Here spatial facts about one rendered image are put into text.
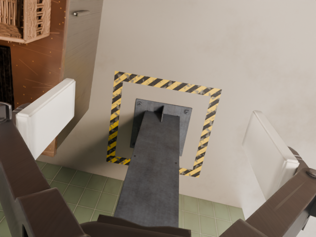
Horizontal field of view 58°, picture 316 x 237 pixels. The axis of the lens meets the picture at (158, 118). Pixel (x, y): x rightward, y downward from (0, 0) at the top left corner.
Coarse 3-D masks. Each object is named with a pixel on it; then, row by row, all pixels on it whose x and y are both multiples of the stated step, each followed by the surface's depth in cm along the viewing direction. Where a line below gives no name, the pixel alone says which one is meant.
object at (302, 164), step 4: (292, 152) 17; (296, 152) 17; (296, 156) 16; (300, 160) 16; (300, 164) 16; (304, 164) 16; (300, 168) 15; (296, 172) 15; (312, 208) 14; (312, 212) 14
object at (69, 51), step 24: (72, 0) 93; (96, 0) 120; (72, 24) 98; (96, 24) 129; (24, 48) 94; (48, 48) 94; (72, 48) 104; (96, 48) 140; (24, 72) 98; (48, 72) 97; (72, 72) 111; (24, 96) 101; (72, 120) 128
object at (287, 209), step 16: (304, 176) 13; (288, 192) 12; (304, 192) 12; (272, 208) 11; (288, 208) 11; (304, 208) 11; (240, 224) 9; (256, 224) 10; (272, 224) 10; (288, 224) 10; (304, 224) 14
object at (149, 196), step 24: (120, 72) 155; (120, 96) 161; (216, 96) 156; (144, 120) 150; (168, 120) 154; (144, 144) 127; (168, 144) 130; (144, 168) 110; (168, 168) 113; (120, 192) 96; (144, 192) 98; (168, 192) 100; (120, 216) 86; (144, 216) 88; (168, 216) 89
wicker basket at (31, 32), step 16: (0, 0) 88; (16, 0) 87; (32, 0) 77; (48, 0) 86; (0, 16) 89; (16, 16) 89; (32, 16) 78; (48, 16) 88; (0, 32) 80; (16, 32) 84; (32, 32) 80; (48, 32) 90
